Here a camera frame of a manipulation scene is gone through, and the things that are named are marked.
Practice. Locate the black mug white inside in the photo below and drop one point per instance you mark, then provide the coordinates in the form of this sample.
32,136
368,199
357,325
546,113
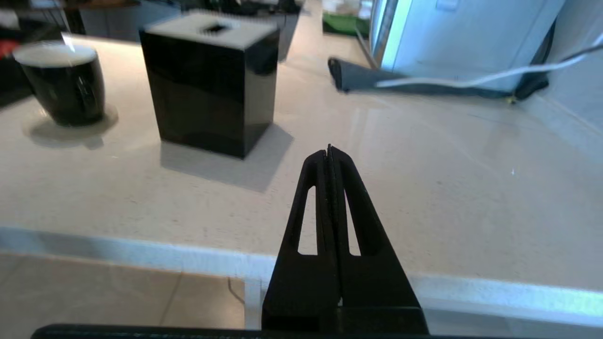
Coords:
66,89

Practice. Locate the green tray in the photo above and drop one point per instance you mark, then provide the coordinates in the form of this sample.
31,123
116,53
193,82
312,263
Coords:
344,23

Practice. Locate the round white coaster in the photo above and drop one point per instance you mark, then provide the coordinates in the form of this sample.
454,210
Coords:
47,132

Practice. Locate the red coffee sachet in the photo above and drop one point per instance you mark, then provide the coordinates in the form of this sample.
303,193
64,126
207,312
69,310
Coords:
7,47

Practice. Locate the black tissue box white lid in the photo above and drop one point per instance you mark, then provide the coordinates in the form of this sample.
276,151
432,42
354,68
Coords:
207,94

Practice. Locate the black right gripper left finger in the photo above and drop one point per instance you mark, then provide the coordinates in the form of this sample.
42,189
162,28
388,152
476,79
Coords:
301,292

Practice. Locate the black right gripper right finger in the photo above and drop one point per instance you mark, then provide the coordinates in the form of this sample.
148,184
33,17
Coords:
377,292

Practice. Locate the white bowl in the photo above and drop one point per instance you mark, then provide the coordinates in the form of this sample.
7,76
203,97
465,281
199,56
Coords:
346,5

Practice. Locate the dark grey folded cloth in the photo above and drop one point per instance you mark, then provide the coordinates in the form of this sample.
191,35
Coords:
358,77

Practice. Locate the silver microwave oven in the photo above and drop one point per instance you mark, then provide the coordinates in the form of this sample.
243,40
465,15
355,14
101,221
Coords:
471,37

